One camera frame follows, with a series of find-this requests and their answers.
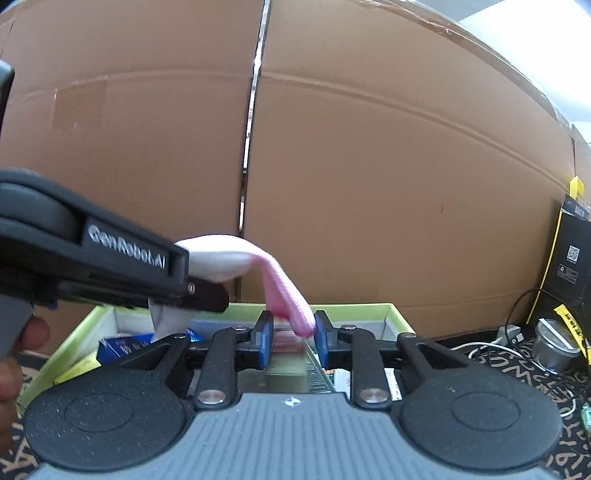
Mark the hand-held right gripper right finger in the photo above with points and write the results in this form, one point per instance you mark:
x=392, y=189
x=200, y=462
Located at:
x=322, y=341

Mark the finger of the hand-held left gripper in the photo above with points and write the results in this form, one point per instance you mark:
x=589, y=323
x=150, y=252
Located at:
x=207, y=295

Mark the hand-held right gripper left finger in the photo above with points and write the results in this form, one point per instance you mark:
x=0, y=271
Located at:
x=265, y=341

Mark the light green shoebox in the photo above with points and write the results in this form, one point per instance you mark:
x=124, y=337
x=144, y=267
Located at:
x=355, y=308

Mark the white and pink sock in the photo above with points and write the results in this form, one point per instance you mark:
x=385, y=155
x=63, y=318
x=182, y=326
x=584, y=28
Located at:
x=286, y=295

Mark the blue box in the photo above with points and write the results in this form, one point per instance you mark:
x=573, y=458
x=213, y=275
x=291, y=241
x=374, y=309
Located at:
x=120, y=348

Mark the person's left hand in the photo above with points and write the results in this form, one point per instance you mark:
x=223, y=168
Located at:
x=11, y=392

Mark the white charger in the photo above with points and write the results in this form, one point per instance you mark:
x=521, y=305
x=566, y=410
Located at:
x=508, y=334

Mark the black patterned blanket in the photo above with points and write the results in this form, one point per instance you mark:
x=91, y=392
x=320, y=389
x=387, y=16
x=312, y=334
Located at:
x=517, y=369

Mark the yellow paper tag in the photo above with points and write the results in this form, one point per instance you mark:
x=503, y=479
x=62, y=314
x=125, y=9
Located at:
x=572, y=323

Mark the black and yellow package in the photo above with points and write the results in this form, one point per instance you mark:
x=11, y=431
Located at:
x=572, y=258

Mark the small green circuit board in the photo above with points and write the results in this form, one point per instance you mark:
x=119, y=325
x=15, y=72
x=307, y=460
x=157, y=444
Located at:
x=586, y=414

